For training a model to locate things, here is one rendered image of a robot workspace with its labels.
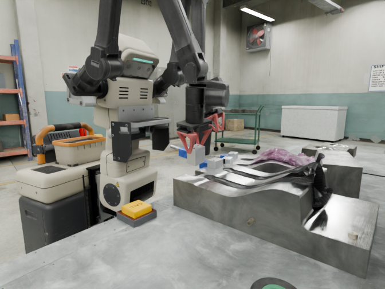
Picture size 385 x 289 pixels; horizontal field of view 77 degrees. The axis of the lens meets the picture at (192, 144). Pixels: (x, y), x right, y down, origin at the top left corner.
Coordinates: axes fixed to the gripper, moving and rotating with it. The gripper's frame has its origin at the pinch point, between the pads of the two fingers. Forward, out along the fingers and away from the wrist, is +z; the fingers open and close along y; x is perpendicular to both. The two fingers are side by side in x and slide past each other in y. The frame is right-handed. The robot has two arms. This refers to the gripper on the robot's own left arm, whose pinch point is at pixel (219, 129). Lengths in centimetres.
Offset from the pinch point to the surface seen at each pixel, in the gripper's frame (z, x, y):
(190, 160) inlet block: 7.6, -2.0, -37.2
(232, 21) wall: -372, 112, 776
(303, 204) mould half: 26, -31, -48
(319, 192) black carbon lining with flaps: 29, -32, -32
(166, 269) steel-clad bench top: 25, -6, -68
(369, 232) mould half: 35, -40, -45
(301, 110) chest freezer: 10, 19, 646
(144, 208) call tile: 14, 7, -54
